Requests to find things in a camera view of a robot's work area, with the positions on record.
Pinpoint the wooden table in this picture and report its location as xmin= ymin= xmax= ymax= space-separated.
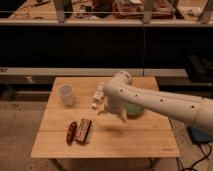
xmin=31 ymin=77 xmax=179 ymax=159

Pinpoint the blue foot pedal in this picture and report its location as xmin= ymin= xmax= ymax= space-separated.
xmin=187 ymin=127 xmax=213 ymax=144

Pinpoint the red brown snack packet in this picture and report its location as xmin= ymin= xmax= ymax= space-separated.
xmin=74 ymin=119 xmax=92 ymax=143

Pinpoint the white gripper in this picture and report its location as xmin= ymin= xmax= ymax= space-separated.
xmin=97 ymin=96 xmax=127 ymax=123

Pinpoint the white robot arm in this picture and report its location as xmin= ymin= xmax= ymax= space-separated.
xmin=103 ymin=71 xmax=213 ymax=135

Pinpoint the dark red oval object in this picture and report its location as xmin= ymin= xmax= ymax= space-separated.
xmin=66 ymin=121 xmax=77 ymax=145

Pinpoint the black cable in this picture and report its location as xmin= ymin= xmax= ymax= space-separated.
xmin=175 ymin=143 xmax=213 ymax=171

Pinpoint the translucent plastic cup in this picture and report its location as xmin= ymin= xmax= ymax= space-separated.
xmin=57 ymin=84 xmax=74 ymax=106

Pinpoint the metal shelf rack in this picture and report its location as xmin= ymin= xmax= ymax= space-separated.
xmin=0 ymin=0 xmax=213 ymax=84

